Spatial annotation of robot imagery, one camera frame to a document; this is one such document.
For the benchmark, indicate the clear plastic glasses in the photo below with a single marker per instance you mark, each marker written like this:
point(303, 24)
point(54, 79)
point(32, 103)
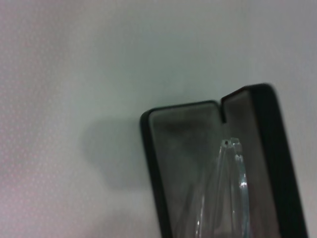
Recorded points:
point(234, 153)

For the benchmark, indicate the black glasses case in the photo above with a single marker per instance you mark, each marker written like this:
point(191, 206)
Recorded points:
point(280, 148)

